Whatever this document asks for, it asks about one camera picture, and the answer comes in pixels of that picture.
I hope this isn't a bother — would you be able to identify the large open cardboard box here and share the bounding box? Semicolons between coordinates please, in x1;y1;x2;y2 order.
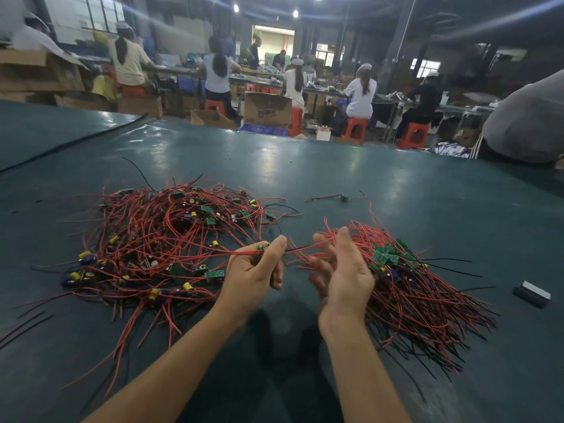
0;48;88;92

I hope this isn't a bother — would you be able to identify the blue plastic crate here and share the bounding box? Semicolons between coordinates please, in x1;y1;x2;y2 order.
240;124;291;136

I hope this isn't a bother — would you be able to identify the person's right forearm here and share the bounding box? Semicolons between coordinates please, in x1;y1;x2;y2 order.
319;323;414;423

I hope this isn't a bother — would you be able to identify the dark green table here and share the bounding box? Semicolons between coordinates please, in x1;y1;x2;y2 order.
0;101;564;423

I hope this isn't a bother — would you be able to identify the pile of red-wired boards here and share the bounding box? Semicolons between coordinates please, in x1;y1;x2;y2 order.
0;172;301;397

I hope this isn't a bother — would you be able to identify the yellow sack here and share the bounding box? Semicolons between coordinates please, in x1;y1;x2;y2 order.
92;75;119;102

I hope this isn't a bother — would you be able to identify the person's left hand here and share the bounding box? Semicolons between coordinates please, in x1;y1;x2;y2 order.
214;235;289;327

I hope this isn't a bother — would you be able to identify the person's left forearm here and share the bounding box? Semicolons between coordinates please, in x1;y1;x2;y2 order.
83;308;239;423

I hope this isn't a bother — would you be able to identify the red wire with yellow connector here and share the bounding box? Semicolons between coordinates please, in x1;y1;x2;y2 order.
203;240;340;257

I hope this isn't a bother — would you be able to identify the grid window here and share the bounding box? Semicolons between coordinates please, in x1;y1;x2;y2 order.
76;0;126;33

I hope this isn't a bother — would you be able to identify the lone wired component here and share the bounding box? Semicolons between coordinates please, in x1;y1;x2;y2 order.
305;189;367;205

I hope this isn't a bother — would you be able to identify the small black grey block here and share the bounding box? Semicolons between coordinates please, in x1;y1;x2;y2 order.
513;280;552;308

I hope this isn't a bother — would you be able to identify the sorted bundle of wired boards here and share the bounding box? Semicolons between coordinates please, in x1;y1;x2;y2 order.
295;211;497;374

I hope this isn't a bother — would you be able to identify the person's right hand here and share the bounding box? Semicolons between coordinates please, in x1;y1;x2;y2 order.
307;226;377;340

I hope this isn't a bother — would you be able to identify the heap of black white items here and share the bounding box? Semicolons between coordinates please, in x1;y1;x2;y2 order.
434;140;474;159

